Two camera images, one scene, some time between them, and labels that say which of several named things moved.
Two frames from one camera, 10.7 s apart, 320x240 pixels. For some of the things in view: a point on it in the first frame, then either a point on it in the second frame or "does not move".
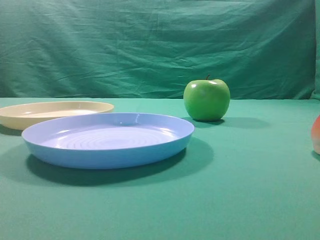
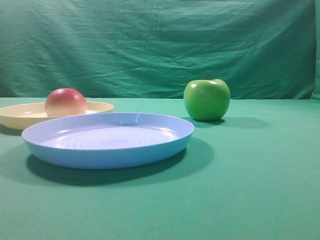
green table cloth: x=253 y=174 does not move
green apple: x=206 y=100 does not move
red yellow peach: x=315 y=136 → x=65 y=101
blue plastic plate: x=107 y=141 does not move
